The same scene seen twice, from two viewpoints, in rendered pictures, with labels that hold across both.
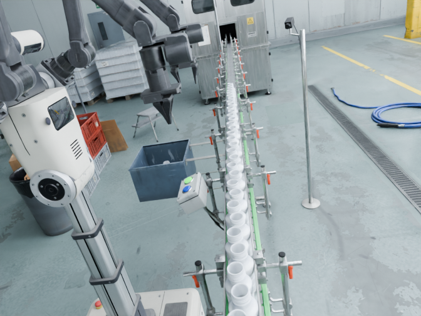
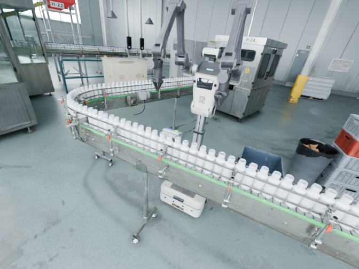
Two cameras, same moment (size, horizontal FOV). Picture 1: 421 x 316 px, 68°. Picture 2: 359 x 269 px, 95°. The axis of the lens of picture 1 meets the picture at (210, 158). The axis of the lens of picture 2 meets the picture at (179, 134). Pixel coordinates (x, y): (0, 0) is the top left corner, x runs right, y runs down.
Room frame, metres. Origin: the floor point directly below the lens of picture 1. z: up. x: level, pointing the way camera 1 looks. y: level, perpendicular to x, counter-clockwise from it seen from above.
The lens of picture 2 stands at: (1.35, -0.98, 1.70)
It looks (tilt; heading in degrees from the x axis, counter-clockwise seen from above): 29 degrees down; 106
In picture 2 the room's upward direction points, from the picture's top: 6 degrees clockwise
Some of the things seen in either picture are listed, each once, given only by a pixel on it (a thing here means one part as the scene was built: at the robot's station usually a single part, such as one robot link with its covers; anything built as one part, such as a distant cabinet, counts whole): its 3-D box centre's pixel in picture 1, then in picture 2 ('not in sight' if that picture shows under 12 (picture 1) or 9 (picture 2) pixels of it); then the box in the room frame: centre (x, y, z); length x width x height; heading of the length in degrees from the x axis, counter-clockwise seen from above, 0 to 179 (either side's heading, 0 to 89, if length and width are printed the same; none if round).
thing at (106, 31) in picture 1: (111, 44); not in sight; (11.62, 2.54, 1.05); 1.00 x 0.10 x 2.10; 82
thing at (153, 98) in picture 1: (161, 108); (158, 84); (0.84, 0.10, 1.44); 0.07 x 0.07 x 0.09; 82
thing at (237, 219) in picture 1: (240, 240); (129, 131); (0.67, -0.04, 1.08); 0.06 x 0.06 x 0.17
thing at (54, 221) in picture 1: (50, 197); (307, 163); (2.66, 1.56, 0.32); 0.45 x 0.45 x 0.64
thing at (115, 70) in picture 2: not in sight; (126, 80); (-1.78, 3.37, 0.59); 1.10 x 0.62 x 1.18; 64
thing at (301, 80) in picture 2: not in sight; (297, 88); (3.82, 7.21, 0.55); 0.40 x 0.40 x 1.10; 82
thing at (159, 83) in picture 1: (158, 81); (157, 73); (0.84, 0.09, 1.51); 0.10 x 0.07 x 0.07; 82
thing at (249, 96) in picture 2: not in sight; (242, 78); (1.50, 4.40, 1.00); 1.60 x 1.30 x 2.00; 64
